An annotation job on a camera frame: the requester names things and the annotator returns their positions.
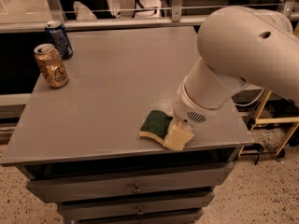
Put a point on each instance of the white gripper with vent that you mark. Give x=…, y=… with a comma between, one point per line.
x=189, y=110

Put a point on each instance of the green and yellow sponge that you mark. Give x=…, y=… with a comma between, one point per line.
x=156, y=126

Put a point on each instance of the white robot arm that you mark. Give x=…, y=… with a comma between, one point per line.
x=237, y=46

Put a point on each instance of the crushed orange soda can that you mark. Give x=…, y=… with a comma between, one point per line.
x=51, y=65

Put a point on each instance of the blue soda can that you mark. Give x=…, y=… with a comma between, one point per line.
x=56, y=34

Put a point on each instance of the top grey drawer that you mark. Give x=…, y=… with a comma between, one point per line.
x=132, y=183

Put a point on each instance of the grey drawer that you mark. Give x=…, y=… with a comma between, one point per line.
x=137, y=205
x=132, y=183
x=185, y=216

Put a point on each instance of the middle grey drawer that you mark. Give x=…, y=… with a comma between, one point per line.
x=137, y=205

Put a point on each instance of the bottom grey drawer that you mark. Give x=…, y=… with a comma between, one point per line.
x=185, y=216

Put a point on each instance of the grey drawer cabinet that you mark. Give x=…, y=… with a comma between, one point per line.
x=91, y=126

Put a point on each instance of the yellow metal frame stand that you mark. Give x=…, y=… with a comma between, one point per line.
x=255, y=119

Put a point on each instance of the metal guard rail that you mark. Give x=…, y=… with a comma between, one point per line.
x=22, y=15

